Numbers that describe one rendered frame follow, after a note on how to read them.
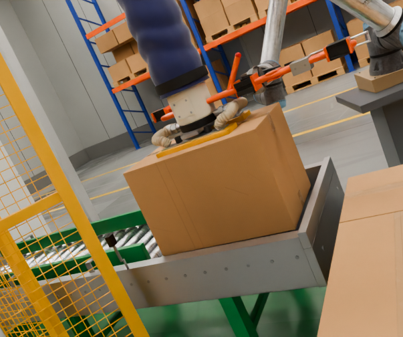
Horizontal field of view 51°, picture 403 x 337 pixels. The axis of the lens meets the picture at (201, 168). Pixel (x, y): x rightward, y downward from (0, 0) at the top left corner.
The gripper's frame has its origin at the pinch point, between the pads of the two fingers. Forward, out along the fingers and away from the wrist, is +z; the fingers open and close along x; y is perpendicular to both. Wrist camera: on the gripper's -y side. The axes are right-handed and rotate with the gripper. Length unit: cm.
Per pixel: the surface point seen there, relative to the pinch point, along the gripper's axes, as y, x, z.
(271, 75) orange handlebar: -8.3, 0.3, 3.1
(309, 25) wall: 116, 9, -844
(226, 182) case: 16.3, -29.1, 20.7
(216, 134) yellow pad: 15.4, -11.7, 14.4
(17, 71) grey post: 274, 79, -159
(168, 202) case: 43, -31, 21
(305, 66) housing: -20.7, -0.8, 3.1
